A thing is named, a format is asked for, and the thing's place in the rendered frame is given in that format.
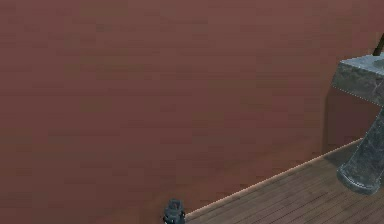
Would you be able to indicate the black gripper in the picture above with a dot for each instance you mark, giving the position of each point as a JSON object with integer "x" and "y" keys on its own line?
{"x": 174, "y": 212}

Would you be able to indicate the dark brown faucet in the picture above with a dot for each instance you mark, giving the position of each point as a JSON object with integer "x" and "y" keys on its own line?
{"x": 379, "y": 46}

